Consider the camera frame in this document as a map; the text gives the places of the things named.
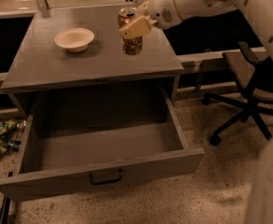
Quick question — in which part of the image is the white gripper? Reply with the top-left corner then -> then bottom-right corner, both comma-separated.
118,0 -> 183,39

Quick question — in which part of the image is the orange soda can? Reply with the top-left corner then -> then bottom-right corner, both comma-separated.
117,7 -> 143,55

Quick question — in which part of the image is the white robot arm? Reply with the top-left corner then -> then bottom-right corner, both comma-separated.
119,0 -> 273,224

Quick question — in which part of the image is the grey cabinet counter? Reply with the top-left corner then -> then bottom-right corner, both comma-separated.
1,3 -> 184,119

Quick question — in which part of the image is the grey open top drawer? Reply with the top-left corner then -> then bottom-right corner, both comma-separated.
0,80 -> 204,202

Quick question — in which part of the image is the white paper bowl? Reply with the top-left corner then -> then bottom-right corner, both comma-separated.
54,28 -> 94,53

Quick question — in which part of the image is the black office chair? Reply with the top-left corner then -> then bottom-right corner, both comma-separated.
202,41 -> 273,146

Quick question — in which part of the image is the green chip bag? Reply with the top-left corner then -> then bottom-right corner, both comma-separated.
0,119 -> 20,139

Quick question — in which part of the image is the blue silver snack wrapper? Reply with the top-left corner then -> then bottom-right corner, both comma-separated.
8,120 -> 26,150

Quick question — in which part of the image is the black drawer handle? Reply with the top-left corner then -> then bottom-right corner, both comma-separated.
89,169 -> 123,186

